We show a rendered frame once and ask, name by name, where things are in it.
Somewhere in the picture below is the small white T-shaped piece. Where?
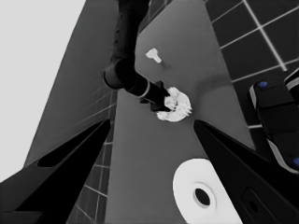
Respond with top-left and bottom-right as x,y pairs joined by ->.
145,48 -> 163,64

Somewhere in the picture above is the white toothed gear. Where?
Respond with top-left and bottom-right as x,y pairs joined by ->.
164,86 -> 183,110
174,91 -> 193,116

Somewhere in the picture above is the dark robot body block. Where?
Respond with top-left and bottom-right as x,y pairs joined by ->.
248,68 -> 299,175

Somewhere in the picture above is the large thick white disc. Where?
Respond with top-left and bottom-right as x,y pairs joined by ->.
172,158 -> 244,224

